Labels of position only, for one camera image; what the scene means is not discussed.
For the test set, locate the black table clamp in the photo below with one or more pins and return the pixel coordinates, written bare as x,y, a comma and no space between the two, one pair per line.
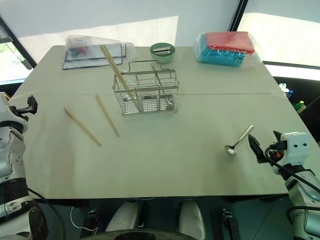
230,222
93,217

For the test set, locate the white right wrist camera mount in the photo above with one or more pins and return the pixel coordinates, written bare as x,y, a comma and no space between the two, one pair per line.
296,146

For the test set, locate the green bottle with yellow cap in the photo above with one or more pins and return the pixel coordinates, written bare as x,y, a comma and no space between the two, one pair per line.
300,107

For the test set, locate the silver metal spoon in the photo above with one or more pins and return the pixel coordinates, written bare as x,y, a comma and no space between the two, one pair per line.
231,150

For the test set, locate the pale green bowl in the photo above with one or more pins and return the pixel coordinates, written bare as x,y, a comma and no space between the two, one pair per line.
162,58

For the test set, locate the dark rounded robot torso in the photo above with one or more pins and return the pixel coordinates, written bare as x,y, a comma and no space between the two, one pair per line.
135,236

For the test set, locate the wooden chopstick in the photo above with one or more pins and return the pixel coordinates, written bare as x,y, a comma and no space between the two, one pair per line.
82,126
111,63
107,115
113,58

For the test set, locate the shiny metal piece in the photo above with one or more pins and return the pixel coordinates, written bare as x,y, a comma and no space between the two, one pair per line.
162,50

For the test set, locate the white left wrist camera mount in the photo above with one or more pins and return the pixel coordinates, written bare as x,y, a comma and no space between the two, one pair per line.
15,122

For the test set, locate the red and blue small items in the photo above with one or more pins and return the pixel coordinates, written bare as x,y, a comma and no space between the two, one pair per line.
78,50

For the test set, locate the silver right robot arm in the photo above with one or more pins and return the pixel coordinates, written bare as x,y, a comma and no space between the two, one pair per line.
300,192

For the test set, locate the red cloth stack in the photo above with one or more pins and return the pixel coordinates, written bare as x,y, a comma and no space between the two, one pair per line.
230,41

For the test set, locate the blue cloth stack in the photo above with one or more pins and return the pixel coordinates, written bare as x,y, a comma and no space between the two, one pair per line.
217,56

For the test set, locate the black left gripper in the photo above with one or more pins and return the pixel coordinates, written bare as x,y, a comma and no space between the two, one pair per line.
20,109

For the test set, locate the black window frame post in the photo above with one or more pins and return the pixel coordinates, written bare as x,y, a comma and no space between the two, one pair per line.
237,15
17,41

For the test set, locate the white rounded robot leg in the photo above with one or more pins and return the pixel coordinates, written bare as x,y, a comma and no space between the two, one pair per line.
191,217
125,217

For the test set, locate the small metal cutlery piece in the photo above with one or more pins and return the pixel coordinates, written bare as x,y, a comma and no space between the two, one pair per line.
170,102

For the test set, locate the white spray bottle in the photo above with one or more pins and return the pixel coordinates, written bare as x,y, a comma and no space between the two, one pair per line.
285,88

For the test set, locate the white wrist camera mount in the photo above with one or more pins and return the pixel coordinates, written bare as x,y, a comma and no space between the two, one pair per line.
15,122
296,146

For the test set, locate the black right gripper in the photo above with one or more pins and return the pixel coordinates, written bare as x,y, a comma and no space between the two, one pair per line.
279,146

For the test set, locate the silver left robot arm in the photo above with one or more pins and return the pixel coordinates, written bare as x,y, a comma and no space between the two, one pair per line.
12,155

